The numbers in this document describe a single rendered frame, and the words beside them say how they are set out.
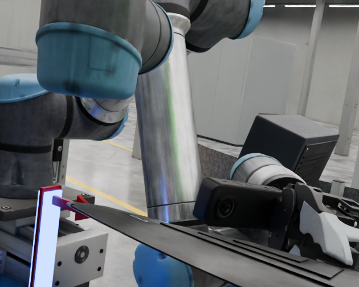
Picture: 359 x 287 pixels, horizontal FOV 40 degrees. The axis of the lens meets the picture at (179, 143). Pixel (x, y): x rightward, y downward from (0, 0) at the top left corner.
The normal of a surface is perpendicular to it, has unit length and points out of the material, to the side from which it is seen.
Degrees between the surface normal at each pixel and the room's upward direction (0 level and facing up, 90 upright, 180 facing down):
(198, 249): 10
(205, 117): 90
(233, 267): 7
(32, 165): 73
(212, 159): 90
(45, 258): 90
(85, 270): 90
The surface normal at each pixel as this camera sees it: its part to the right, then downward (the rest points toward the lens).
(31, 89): 0.40, 0.15
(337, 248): -0.55, -0.62
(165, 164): -0.12, -0.14
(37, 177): 0.75, -0.11
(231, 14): 0.47, 0.67
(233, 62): -0.73, 0.00
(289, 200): -0.97, -0.23
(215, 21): 0.29, 0.88
